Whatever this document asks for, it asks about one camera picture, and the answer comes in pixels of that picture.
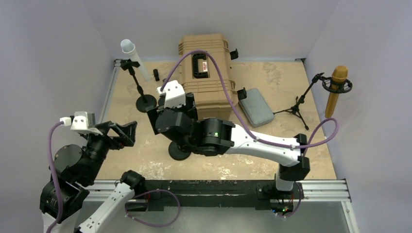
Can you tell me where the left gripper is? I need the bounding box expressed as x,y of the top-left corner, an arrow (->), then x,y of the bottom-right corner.
83,119 -> 136,182

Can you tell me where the black round-base stand front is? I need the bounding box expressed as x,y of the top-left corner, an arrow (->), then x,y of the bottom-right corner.
168,141 -> 191,161

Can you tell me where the black round-base stand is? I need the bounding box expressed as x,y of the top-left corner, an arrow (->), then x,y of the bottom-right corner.
120,59 -> 157,113
168,141 -> 191,161

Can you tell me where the tan plastic tool case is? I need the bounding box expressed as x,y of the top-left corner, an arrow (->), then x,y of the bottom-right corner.
178,33 -> 238,120

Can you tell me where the white microphone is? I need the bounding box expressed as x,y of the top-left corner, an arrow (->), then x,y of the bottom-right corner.
120,39 -> 151,81

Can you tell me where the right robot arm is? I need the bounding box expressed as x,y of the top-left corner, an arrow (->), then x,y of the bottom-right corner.
147,93 -> 310,198

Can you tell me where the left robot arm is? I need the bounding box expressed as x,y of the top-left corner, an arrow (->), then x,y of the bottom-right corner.
40,117 -> 146,233

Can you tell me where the black tripod mic stand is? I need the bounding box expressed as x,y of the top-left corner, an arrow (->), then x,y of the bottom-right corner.
273,72 -> 353,131

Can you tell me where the gold microphone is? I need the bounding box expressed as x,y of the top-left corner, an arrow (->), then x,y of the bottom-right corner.
325,66 -> 348,118

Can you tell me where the small black clip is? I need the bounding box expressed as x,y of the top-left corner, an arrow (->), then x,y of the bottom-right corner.
153,69 -> 160,82

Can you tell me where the grey zip pouch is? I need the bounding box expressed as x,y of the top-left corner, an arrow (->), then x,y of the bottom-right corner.
237,88 -> 275,128

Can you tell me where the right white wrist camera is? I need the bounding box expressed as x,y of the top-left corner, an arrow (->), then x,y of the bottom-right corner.
156,80 -> 186,108

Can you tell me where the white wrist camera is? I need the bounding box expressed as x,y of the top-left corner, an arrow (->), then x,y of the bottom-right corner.
156,80 -> 186,108
59,111 -> 96,132

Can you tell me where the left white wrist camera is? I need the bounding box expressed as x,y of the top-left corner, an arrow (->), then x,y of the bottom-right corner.
59,111 -> 96,132

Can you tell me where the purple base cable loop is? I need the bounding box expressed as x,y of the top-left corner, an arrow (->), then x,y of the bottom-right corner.
124,188 -> 182,228

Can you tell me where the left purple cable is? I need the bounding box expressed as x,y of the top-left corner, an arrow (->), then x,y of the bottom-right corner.
46,120 -> 65,233

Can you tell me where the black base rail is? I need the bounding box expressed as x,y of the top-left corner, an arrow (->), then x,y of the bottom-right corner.
132,180 -> 304,214

